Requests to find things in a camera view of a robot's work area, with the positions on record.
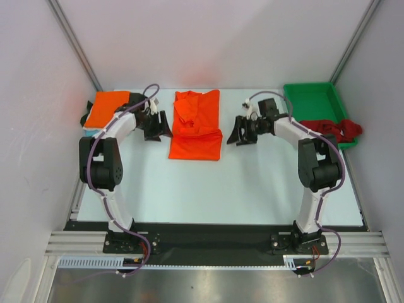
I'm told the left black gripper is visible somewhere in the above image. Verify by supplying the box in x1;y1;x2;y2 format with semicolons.
138;111;173;143

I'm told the orange t shirt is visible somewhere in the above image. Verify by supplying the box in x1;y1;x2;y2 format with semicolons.
169;90;223;161
85;91;130;129

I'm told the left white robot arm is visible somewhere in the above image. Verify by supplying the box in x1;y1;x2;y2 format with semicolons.
79;92;173;253

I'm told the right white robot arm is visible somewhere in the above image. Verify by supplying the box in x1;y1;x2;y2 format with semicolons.
227;98;345;253

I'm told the folded orange t shirt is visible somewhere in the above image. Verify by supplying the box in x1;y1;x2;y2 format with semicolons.
85;91;130;129

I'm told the folded light blue t shirt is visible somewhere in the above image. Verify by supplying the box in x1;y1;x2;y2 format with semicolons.
84;130;98;137

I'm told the folded black t shirt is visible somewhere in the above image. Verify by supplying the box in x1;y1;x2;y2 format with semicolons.
80;100;93;127

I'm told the green plastic bin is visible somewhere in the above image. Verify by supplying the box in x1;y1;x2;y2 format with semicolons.
283;82;358;150

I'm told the dark red t shirt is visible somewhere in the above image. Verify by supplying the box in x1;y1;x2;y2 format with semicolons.
300;119;363;143

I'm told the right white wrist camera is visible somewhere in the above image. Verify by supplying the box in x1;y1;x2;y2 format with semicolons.
242;98;258;120

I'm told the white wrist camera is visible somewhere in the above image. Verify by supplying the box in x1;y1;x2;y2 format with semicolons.
149;97;158;115
242;98;258;120

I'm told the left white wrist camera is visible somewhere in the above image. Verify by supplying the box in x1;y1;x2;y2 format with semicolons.
149;97;158;115

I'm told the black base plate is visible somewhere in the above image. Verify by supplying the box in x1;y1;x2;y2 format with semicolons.
64;221;366;267

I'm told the light blue cable duct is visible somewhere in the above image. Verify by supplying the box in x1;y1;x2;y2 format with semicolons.
58;256;313;271

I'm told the right aluminium corner post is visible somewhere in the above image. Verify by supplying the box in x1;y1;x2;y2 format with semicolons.
329;0;383;85

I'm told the aluminium corner post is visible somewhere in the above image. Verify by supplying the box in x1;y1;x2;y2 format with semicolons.
329;0;383;85
45;0;104;92

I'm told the left aluminium corner post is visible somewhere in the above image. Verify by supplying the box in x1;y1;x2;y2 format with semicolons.
45;0;104;92

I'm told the aluminium front rail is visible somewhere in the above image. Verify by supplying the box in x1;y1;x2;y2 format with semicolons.
45;231;390;258

